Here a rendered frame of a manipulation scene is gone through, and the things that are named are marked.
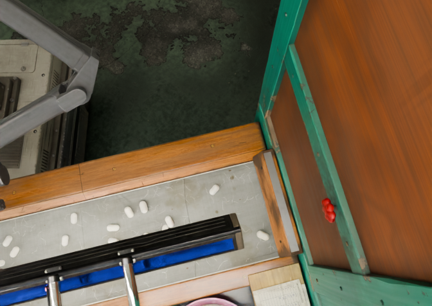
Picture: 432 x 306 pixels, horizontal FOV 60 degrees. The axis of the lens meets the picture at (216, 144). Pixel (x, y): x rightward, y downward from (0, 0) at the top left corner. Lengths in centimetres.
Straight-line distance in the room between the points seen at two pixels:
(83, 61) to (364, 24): 65
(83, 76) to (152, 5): 149
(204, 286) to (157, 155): 41
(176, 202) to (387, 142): 81
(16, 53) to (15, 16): 93
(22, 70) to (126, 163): 78
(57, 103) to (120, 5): 153
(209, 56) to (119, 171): 115
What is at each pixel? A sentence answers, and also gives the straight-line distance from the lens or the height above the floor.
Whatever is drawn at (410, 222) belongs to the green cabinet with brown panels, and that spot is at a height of 145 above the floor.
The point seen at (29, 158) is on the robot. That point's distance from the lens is 166.
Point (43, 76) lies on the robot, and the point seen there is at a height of 48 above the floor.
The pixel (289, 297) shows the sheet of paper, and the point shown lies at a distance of 114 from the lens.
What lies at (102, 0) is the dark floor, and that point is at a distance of 249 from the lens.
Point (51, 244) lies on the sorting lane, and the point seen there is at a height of 74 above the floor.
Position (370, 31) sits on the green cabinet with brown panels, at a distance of 47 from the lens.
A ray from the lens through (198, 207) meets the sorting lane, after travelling 117.
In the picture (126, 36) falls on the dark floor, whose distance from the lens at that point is 231.
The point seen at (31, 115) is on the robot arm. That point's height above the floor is 105.
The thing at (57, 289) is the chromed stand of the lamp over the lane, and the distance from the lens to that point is 85.
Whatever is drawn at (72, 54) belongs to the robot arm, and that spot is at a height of 113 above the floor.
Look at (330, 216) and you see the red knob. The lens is 67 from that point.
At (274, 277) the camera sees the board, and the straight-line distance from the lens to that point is 113.
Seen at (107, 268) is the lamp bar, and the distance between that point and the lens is 83.
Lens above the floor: 190
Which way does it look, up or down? 74 degrees down
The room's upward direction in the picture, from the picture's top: 5 degrees counter-clockwise
